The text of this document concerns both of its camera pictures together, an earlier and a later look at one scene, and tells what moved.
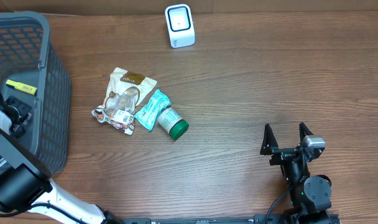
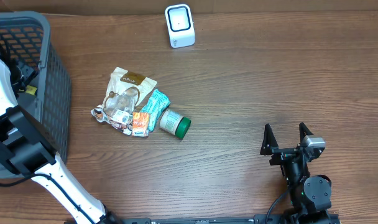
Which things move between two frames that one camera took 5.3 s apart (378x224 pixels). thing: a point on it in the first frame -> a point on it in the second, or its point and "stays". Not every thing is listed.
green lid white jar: x=173 y=123 stays
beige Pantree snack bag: x=125 y=90 stays
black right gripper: x=282 y=154 stays
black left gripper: x=21 y=107 -> x=20 y=87
